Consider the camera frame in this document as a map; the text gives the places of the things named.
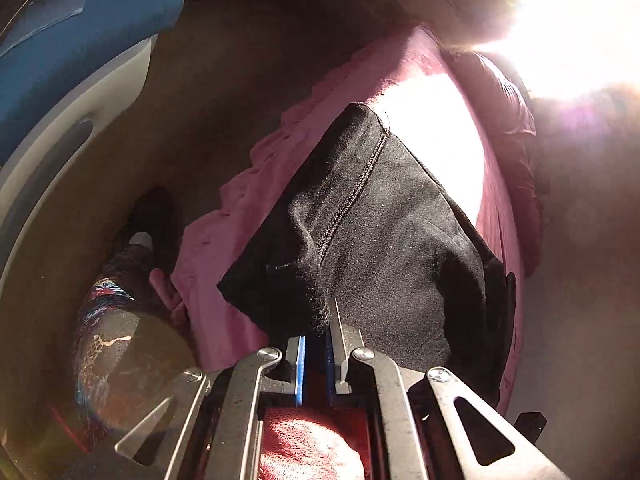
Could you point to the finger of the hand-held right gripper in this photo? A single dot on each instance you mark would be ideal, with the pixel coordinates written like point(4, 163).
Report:
point(510, 305)

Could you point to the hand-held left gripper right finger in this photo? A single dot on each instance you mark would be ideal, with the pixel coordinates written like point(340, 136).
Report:
point(330, 372)

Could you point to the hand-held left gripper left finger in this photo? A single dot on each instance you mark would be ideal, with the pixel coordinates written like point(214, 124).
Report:
point(300, 372)

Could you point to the black pants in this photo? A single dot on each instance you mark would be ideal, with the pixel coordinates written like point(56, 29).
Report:
point(390, 240)

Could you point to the person's red fleece top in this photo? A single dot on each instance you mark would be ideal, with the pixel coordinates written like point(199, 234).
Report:
point(305, 445)

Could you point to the red duvet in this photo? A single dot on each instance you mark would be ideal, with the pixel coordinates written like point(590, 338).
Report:
point(515, 125)

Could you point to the person's patterned trouser leg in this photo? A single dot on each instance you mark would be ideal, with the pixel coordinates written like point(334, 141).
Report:
point(110, 340)

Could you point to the person's black shoe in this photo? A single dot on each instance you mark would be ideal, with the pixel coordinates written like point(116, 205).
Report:
point(152, 210)

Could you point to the pink bed sheet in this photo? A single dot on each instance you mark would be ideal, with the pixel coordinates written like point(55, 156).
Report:
point(300, 130)

